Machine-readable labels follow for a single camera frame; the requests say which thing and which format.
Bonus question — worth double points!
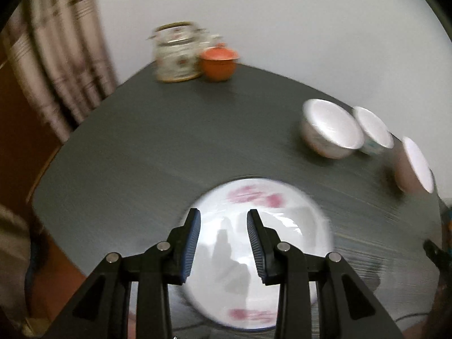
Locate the white bowl blue print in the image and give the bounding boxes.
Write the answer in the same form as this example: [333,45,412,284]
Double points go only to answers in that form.
[353,106,395,155]

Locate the orange lidded cup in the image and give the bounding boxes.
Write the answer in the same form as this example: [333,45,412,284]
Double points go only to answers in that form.
[199,44,240,81]

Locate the pink bowl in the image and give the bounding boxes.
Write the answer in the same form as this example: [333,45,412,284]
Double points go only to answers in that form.
[395,136,435,194]

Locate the white ribbed bowl dark print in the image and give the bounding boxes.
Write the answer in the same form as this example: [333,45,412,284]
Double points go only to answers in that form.
[299,99,365,159]

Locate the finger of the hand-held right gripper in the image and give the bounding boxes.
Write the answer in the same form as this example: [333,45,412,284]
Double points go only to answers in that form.
[423,239,451,274]

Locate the white plate pink flowers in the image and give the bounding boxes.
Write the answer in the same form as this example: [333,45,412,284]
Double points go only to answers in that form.
[178,178,336,333]

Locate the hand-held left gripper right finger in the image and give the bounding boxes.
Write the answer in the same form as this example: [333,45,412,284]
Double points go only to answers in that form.
[246,209,405,339]

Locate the brown wooden cabinet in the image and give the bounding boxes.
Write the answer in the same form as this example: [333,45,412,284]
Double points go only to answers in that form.
[0,64,92,325]

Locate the floral ceramic teapot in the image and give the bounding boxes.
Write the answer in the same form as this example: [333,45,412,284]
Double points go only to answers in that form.
[147,21,225,83]

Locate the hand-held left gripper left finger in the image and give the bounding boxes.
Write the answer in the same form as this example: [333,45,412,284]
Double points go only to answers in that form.
[42,208,202,339]

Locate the beige patterned curtain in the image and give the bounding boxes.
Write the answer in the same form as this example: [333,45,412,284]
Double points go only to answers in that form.
[3,0,119,142]

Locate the beige cloth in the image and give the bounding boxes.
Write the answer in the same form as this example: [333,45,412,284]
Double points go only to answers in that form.
[0,203,34,329]

